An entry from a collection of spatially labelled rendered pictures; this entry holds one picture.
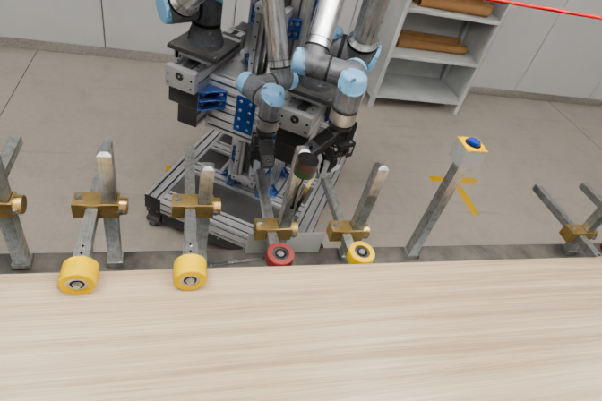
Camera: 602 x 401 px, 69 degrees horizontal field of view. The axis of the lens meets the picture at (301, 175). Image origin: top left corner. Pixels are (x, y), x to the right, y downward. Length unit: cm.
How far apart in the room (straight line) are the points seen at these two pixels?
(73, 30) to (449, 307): 343
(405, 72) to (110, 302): 372
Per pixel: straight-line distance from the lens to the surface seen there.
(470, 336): 131
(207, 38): 187
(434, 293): 134
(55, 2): 393
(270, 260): 123
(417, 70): 446
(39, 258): 152
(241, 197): 239
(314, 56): 128
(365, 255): 133
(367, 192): 134
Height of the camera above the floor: 186
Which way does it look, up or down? 39 degrees down
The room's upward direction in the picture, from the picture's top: 15 degrees clockwise
